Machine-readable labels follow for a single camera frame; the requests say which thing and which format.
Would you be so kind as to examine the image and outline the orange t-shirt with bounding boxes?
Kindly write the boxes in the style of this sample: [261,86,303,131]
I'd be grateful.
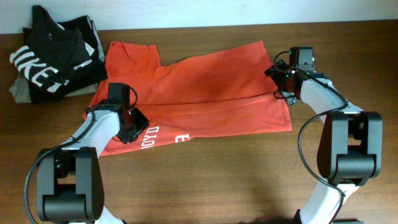
[91,41,292,156]

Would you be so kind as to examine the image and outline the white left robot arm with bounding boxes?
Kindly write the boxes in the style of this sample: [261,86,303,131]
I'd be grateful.
[36,105,149,223]

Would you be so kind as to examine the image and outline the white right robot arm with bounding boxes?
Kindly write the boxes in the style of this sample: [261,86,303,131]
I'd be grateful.
[265,60,382,223]

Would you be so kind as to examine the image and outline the black t-shirt white letters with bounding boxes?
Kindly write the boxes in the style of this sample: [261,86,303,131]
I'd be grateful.
[9,5,108,104]

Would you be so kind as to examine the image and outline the folded grey garment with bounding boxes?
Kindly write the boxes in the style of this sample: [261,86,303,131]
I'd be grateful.
[8,75,98,104]

